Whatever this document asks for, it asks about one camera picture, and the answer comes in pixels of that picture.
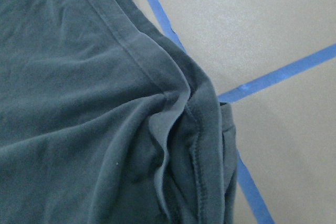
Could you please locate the black printed t-shirt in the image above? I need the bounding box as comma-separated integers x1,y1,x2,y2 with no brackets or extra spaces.
1,0,237,223

